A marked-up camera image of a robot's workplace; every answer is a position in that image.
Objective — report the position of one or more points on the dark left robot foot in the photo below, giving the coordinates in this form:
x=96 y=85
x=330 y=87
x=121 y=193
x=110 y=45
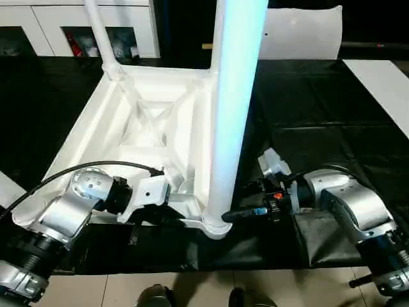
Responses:
x=155 y=295

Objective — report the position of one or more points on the white plastic table top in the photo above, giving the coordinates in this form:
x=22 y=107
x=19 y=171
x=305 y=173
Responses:
x=112 y=112

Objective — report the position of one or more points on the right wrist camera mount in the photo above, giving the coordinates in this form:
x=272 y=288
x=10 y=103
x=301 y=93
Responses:
x=271 y=163

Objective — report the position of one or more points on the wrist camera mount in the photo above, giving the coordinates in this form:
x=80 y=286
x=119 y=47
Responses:
x=150 y=192
x=271 y=163

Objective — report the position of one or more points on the dark right robot foot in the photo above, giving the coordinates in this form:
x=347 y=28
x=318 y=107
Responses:
x=249 y=299

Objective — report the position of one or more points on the black rod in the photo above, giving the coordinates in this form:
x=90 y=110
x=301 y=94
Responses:
x=361 y=281

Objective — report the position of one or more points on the white glass-door cabinet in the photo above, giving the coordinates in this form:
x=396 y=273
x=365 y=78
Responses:
x=48 y=16

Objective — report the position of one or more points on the flat white board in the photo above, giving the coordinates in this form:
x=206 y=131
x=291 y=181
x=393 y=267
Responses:
x=377 y=83

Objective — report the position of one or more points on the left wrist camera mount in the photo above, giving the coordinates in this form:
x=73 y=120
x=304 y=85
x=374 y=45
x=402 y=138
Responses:
x=150 y=192

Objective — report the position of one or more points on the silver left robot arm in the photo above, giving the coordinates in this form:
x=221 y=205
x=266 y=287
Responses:
x=70 y=204

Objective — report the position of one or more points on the dark robot foot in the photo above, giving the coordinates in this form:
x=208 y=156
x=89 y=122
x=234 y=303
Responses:
x=155 y=295
x=249 y=299

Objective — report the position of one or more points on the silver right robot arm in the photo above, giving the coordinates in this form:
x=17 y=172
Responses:
x=351 y=204

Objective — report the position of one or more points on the black bar with red light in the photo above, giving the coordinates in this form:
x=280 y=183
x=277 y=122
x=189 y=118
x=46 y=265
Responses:
x=374 y=44

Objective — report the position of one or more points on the white panel with screw holes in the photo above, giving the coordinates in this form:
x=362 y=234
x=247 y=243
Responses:
x=303 y=32

